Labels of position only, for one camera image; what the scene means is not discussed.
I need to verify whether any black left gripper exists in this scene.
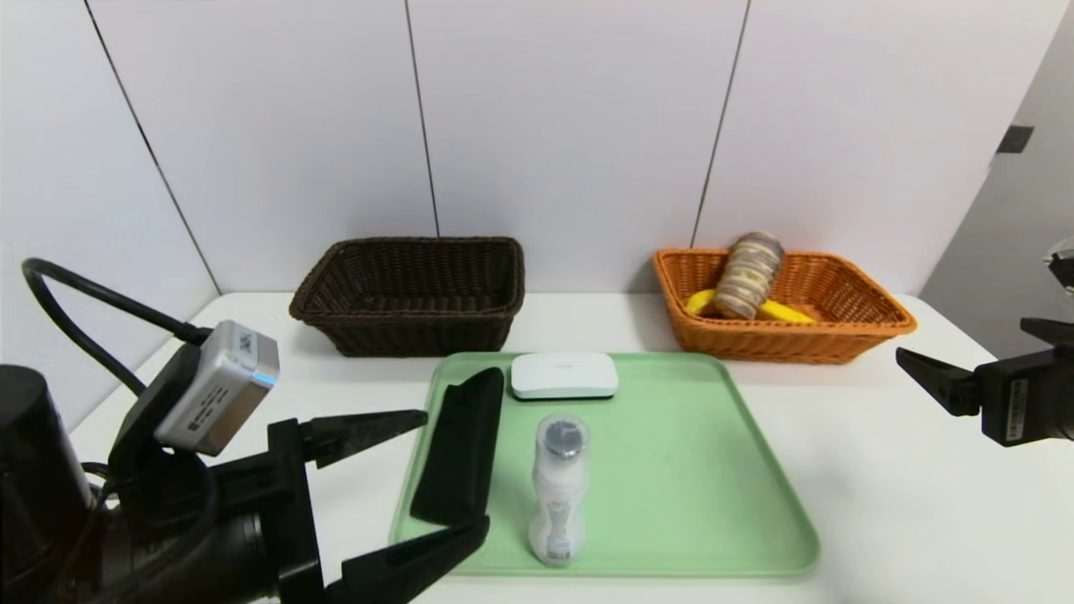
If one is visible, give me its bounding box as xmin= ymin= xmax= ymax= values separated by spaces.
xmin=159 ymin=409 xmax=491 ymax=604

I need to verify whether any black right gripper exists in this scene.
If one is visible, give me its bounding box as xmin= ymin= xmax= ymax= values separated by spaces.
xmin=895 ymin=317 xmax=1074 ymax=448

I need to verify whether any white plastic bottle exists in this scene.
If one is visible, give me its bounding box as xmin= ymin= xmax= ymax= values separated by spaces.
xmin=528 ymin=413 xmax=592 ymax=569

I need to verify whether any yellow banana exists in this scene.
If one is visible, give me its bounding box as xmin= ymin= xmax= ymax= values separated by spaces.
xmin=686 ymin=288 xmax=816 ymax=325

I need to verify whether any striped twisted bread loaf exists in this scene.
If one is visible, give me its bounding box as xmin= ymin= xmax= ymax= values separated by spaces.
xmin=713 ymin=232 xmax=787 ymax=321

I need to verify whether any dark brown wicker basket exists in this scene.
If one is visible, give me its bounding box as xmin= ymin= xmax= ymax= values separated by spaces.
xmin=289 ymin=237 xmax=526 ymax=358

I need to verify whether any orange wicker basket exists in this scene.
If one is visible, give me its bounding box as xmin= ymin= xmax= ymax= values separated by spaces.
xmin=653 ymin=248 xmax=918 ymax=365

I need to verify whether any black folded soft case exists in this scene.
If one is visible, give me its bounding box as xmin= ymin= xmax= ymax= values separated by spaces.
xmin=409 ymin=367 xmax=506 ymax=529

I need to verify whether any white flat router box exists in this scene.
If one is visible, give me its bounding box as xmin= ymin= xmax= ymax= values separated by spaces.
xmin=510 ymin=352 xmax=620 ymax=401

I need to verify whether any light green plastic tray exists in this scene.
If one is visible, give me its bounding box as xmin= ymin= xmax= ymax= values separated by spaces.
xmin=389 ymin=351 xmax=820 ymax=578

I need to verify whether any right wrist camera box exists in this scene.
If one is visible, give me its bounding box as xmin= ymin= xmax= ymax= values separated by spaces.
xmin=1045 ymin=237 xmax=1074 ymax=290

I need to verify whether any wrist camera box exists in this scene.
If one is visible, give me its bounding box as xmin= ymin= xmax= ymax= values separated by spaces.
xmin=1045 ymin=237 xmax=1074 ymax=290
xmin=154 ymin=320 xmax=281 ymax=457

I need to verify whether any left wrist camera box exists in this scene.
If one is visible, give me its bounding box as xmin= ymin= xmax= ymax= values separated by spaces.
xmin=154 ymin=320 xmax=281 ymax=457

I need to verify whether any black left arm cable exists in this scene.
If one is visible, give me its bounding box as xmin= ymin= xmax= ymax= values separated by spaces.
xmin=21 ymin=258 xmax=211 ymax=397

